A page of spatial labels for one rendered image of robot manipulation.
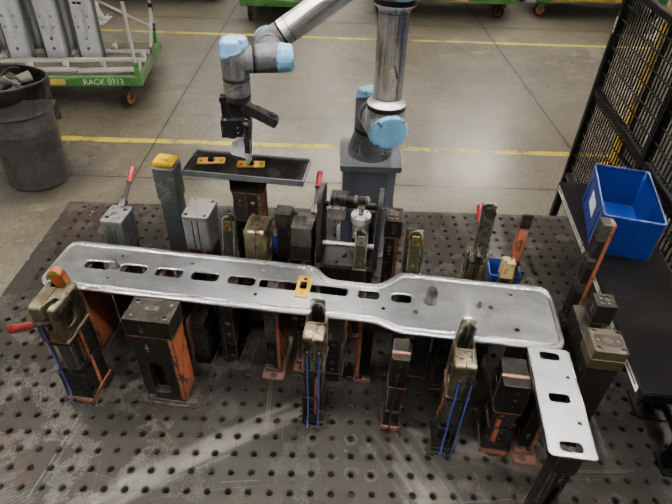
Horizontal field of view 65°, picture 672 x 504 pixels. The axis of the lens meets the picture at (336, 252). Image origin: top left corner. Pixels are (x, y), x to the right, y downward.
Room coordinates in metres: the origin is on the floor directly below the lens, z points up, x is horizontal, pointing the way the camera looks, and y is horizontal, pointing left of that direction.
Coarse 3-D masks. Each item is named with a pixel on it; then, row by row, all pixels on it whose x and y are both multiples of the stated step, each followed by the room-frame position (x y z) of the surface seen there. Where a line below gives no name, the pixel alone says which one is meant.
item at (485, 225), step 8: (488, 208) 1.14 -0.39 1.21; (496, 208) 1.15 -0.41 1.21; (480, 216) 1.15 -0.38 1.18; (488, 216) 1.12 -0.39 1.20; (480, 224) 1.14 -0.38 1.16; (488, 224) 1.15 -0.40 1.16; (480, 232) 1.14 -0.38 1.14; (488, 232) 1.14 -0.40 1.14; (480, 240) 1.14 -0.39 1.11; (488, 240) 1.13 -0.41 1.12
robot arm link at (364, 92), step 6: (360, 90) 1.61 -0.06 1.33; (366, 90) 1.60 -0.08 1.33; (372, 90) 1.60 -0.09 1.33; (360, 96) 1.59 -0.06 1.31; (366, 96) 1.58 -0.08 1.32; (360, 102) 1.59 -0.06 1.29; (366, 102) 1.57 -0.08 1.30; (360, 108) 1.58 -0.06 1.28; (360, 114) 1.56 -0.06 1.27; (360, 120) 1.56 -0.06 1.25; (360, 126) 1.59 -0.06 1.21
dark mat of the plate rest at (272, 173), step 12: (204, 156) 1.45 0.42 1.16; (216, 156) 1.45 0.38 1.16; (228, 156) 1.46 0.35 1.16; (252, 156) 1.46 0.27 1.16; (192, 168) 1.37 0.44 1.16; (204, 168) 1.38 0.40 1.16; (216, 168) 1.38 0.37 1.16; (228, 168) 1.38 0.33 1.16; (240, 168) 1.38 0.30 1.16; (252, 168) 1.39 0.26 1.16; (264, 168) 1.39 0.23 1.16; (276, 168) 1.39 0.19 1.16; (288, 168) 1.40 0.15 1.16; (300, 168) 1.40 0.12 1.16; (300, 180) 1.33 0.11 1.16
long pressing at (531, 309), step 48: (96, 288) 1.01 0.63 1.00; (144, 288) 1.02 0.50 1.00; (192, 288) 1.02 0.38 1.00; (240, 288) 1.03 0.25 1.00; (384, 288) 1.05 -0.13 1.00; (480, 288) 1.07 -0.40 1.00; (528, 288) 1.07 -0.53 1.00; (432, 336) 0.89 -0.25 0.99; (480, 336) 0.89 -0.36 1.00; (528, 336) 0.90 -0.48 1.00
